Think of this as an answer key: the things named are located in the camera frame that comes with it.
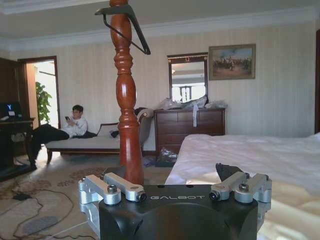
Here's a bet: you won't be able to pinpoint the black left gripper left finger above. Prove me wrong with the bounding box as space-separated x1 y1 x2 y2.
78 164 148 232

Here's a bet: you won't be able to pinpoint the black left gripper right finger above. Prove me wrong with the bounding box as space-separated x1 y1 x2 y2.
209 162 273 226

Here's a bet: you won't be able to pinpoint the white bed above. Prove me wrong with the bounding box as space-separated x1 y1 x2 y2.
164 131 320 240

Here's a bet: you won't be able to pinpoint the clear plastic clothes bags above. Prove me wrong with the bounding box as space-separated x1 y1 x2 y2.
158 95 229 111

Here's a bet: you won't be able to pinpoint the black clothes hanger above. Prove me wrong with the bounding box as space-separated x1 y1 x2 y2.
94 6 152 56

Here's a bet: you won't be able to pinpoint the upholstered chaise lounge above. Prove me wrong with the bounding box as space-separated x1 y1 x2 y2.
45 109 156 165

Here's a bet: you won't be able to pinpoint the dark bag on floor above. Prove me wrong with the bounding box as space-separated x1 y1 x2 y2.
155 147 179 168

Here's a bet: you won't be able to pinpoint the patterned beige carpet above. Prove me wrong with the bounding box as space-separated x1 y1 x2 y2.
0 152 176 240

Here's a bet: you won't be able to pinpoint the person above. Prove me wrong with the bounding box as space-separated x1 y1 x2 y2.
29 104 89 161

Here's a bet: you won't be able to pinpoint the pale cloth strip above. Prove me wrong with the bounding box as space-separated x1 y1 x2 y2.
192 103 200 128

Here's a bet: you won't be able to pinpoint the dark wooden dresser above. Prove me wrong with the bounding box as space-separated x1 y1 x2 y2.
153 107 226 154

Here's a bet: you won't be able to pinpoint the black desk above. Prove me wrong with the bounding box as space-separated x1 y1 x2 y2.
0 116 38 182

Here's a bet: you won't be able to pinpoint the green potted plant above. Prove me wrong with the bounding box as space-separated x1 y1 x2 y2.
34 81 54 126

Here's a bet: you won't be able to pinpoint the gold framed landscape painting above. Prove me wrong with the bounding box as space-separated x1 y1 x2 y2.
208 43 257 81

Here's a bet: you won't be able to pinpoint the black computer monitor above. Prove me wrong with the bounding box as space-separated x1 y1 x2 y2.
0 101 23 120

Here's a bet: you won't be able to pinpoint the dark wooden wardrobe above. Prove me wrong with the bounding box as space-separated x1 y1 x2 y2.
0 57 31 120

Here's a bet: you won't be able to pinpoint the black floor cable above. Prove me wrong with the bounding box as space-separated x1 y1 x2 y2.
0 186 83 238

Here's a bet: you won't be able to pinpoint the turned wooden clothes stand post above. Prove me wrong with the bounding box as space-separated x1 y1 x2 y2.
109 0 145 186

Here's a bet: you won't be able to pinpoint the dark wooden door frame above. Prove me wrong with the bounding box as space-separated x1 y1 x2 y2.
16 55 62 129

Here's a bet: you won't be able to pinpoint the dark framed wall mirror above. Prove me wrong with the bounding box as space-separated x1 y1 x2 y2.
166 52 209 104

